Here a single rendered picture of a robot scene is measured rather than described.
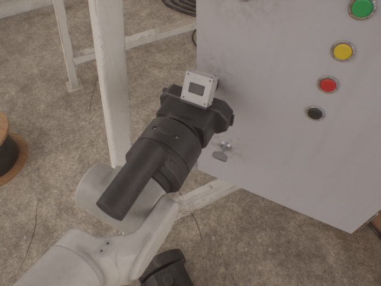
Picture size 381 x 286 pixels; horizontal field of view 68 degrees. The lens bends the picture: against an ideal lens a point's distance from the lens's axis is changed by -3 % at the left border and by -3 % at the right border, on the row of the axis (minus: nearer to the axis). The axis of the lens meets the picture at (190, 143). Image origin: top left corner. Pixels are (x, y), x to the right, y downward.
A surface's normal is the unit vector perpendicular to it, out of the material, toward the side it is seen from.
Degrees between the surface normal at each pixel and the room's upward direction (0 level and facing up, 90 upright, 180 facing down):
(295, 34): 90
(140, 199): 7
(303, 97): 90
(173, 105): 0
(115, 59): 87
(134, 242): 22
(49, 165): 0
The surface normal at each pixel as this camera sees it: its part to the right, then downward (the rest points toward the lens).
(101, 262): 0.29, 0.16
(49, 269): 0.05, -0.85
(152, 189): 0.08, -0.55
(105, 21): 0.44, 0.68
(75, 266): 0.49, -0.62
